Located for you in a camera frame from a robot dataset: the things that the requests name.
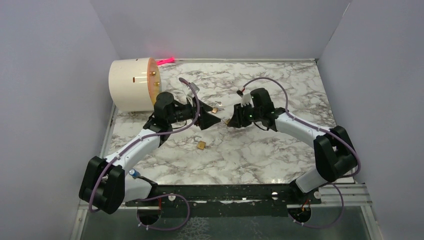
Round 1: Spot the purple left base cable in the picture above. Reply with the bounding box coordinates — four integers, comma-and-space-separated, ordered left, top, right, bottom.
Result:
136, 193, 192, 232

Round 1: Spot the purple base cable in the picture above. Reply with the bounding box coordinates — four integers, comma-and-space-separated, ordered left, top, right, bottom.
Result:
287, 183, 345, 230
136, 193, 192, 232

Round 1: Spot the small brass padlock centre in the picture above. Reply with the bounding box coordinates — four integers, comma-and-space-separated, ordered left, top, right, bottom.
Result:
193, 135, 207, 150

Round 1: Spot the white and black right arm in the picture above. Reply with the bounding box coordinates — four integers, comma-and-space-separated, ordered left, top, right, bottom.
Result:
227, 88, 359, 204

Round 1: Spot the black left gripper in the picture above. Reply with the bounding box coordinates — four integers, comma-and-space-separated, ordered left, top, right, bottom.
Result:
167, 95, 221, 130

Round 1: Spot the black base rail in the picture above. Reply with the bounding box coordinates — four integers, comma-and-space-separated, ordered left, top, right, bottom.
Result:
125, 183, 321, 218

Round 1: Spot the pink marker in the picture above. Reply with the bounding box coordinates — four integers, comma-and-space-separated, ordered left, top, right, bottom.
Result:
156, 57, 175, 66

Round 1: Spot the aluminium frame rail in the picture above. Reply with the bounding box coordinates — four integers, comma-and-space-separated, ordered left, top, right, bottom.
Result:
319, 184, 373, 207

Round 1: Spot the brass padlock long shackle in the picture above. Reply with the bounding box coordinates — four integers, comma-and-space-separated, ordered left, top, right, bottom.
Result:
211, 101, 224, 114

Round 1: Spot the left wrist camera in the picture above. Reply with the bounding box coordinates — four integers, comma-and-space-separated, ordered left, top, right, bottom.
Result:
183, 82, 200, 105

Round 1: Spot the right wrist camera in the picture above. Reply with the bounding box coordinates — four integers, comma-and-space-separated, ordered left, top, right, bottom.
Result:
236, 88, 252, 107

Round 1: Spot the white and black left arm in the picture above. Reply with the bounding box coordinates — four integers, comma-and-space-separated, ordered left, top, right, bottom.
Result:
78, 92, 221, 214

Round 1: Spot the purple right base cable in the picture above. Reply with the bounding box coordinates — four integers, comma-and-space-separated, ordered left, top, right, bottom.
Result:
287, 183, 345, 230

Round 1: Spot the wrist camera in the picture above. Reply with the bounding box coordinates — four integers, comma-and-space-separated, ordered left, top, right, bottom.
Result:
236, 88, 252, 107
183, 82, 200, 105

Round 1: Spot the cream cylindrical container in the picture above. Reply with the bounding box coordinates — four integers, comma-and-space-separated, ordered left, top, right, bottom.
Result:
108, 57, 162, 112

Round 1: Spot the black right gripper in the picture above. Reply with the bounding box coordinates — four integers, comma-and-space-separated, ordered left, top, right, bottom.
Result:
228, 101, 263, 128

